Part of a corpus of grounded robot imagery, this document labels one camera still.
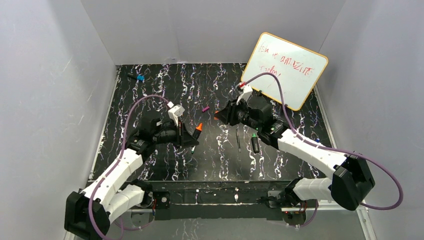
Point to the blue capped black marker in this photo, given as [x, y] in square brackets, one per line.
[136, 77]

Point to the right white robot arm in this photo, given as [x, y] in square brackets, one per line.
[348, 178]

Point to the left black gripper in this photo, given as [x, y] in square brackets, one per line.
[180, 135]

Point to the green tipped black highlighter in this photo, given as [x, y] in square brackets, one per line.
[255, 143]

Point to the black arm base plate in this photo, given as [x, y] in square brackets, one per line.
[169, 200]

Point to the orange black highlighter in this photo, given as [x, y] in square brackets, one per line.
[197, 131]

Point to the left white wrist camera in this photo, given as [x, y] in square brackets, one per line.
[175, 112]

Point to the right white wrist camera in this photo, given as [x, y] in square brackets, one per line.
[245, 92]

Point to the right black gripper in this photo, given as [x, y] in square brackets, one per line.
[232, 112]

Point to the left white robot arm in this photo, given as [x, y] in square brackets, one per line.
[90, 212]

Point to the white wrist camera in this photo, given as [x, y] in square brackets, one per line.
[175, 112]
[245, 92]

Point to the yellow framed whiteboard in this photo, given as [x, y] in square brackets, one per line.
[291, 71]

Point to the black ballpoint pen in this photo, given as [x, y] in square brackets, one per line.
[238, 140]

